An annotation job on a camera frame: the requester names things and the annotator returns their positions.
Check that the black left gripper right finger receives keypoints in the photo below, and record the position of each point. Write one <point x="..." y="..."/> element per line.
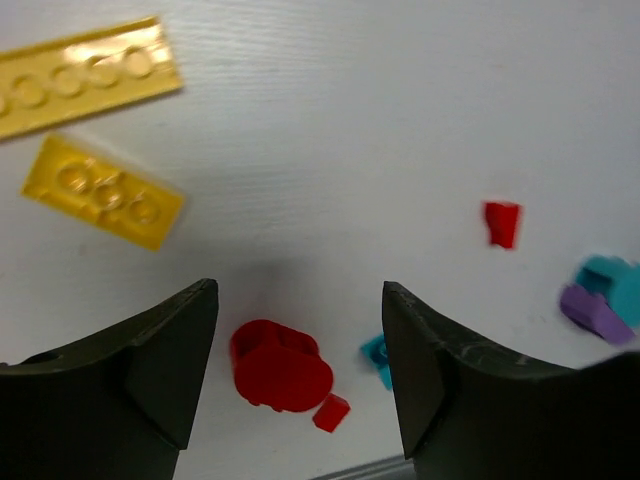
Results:
<point x="470" y="408"/>

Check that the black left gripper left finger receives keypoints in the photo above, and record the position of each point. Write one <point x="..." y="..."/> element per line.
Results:
<point x="118" y="404"/>

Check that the small red lego tile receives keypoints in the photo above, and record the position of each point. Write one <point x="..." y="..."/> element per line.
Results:
<point x="331" y="413"/>

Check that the large red rounded lego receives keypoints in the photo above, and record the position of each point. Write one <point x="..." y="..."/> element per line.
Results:
<point x="280" y="367"/>

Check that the red lego slope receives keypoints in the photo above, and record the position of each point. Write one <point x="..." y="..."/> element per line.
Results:
<point x="502" y="220"/>

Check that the short yellow lego plate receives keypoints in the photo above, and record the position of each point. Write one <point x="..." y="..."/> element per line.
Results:
<point x="82" y="182"/>

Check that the long yellow lego plate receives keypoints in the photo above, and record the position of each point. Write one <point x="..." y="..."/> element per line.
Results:
<point x="66" y="79"/>

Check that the small teal lego brick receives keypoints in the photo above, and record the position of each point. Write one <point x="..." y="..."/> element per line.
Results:
<point x="375" y="353"/>

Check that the purple lego under teal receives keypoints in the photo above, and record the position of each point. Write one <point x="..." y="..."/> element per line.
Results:
<point x="592" y="313"/>

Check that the teal rounded lego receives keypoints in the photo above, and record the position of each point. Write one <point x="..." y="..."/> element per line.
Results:
<point x="617" y="280"/>

